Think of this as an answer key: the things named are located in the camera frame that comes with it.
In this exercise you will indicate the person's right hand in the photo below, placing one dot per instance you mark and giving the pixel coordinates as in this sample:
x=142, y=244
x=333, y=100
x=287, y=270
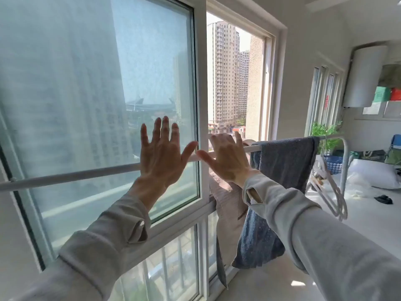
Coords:
x=230, y=159

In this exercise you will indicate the person's left forearm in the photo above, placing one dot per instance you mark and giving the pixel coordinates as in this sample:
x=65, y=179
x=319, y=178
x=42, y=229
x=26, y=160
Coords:
x=100, y=241

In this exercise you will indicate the beige high-rise building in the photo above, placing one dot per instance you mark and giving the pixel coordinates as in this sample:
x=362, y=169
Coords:
x=224, y=75

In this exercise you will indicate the clear plastic bag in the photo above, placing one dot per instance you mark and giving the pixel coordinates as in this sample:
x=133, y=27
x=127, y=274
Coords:
x=357, y=186

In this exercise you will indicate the beige towel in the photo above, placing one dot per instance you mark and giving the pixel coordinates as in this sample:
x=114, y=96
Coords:
x=228, y=210

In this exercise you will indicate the sliding glass window pane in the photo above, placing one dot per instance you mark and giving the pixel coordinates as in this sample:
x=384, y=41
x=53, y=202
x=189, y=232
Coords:
x=78, y=75

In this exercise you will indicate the orange box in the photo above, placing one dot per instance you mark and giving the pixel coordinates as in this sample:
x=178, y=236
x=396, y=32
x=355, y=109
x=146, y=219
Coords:
x=396, y=94

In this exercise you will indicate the person's left hand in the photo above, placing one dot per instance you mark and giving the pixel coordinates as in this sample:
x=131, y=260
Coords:
x=158, y=162

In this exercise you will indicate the white pillow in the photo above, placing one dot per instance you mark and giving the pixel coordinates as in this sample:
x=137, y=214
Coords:
x=372, y=173

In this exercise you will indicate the blue plastic basket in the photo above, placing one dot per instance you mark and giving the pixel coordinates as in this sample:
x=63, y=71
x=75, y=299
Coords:
x=333, y=162

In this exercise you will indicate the dark green bag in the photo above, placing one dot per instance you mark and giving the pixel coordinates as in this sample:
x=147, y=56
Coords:
x=371, y=156

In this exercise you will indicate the person's right thumb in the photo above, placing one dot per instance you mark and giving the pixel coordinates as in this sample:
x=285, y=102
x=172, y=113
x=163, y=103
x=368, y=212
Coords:
x=206, y=159

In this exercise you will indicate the green potted plant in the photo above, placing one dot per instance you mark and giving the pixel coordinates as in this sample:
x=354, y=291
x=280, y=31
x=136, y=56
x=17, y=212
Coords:
x=319, y=130

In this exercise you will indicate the white water heater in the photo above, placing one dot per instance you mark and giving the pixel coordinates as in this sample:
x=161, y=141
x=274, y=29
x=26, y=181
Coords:
x=365, y=75

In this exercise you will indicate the person's right forearm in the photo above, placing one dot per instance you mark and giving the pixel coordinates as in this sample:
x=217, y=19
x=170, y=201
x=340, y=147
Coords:
x=319, y=244

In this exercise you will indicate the person's left middle finger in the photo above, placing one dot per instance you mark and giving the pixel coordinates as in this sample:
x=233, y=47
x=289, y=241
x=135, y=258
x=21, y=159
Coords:
x=165, y=131

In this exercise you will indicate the person's left thumb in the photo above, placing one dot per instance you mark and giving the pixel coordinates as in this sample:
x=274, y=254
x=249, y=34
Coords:
x=189, y=151

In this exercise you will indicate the green box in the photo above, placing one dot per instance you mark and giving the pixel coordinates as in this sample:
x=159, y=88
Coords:
x=381, y=94

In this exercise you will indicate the white window frame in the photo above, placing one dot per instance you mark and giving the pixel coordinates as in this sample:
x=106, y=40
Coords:
x=275, y=78

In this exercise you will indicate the white plastic clothes hanger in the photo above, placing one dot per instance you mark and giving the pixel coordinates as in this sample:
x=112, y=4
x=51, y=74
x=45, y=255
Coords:
x=340, y=205

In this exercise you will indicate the person's left little finger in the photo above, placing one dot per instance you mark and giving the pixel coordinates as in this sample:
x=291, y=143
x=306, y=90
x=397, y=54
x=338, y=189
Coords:
x=144, y=137

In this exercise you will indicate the small black object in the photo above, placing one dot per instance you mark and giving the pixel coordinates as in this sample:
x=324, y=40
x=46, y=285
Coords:
x=383, y=199

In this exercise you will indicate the blue towel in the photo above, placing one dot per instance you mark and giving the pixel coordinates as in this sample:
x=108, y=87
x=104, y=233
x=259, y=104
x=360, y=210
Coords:
x=282, y=159

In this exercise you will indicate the narrow white louvre windows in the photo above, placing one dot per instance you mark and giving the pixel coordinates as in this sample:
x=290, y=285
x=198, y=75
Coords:
x=324, y=97

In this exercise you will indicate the white clothes drying rail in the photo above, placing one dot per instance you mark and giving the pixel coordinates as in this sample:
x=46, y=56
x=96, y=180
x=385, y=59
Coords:
x=78, y=173

